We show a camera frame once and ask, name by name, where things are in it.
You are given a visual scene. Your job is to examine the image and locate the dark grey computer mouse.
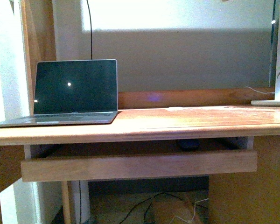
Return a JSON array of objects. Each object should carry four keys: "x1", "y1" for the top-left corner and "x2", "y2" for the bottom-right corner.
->
[{"x1": 177, "y1": 139, "x2": 200, "y2": 151}]

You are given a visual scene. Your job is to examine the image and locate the black hanging cable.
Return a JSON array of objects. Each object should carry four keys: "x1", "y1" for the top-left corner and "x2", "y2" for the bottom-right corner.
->
[{"x1": 86, "y1": 0, "x2": 93, "y2": 60}]

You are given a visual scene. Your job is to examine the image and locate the wooden keyboard drawer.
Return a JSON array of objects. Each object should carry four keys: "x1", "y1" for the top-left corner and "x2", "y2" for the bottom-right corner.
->
[{"x1": 21, "y1": 139, "x2": 257, "y2": 182}]

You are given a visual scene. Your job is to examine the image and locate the wooden desk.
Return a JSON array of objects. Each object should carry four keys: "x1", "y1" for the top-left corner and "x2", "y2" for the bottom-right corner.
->
[{"x1": 0, "y1": 0, "x2": 280, "y2": 224}]

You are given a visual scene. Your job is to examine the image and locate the black floor cable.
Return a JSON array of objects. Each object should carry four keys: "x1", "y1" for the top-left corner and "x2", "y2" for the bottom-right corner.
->
[{"x1": 118, "y1": 191, "x2": 210, "y2": 224}]

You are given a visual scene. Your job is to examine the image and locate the white lamp cable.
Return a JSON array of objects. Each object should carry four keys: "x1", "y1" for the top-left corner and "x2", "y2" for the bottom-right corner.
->
[{"x1": 245, "y1": 86, "x2": 276, "y2": 95}]

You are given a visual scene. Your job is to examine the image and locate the silver open laptop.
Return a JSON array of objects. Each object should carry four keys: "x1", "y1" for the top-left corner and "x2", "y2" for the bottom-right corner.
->
[{"x1": 0, "y1": 59, "x2": 118, "y2": 128}]

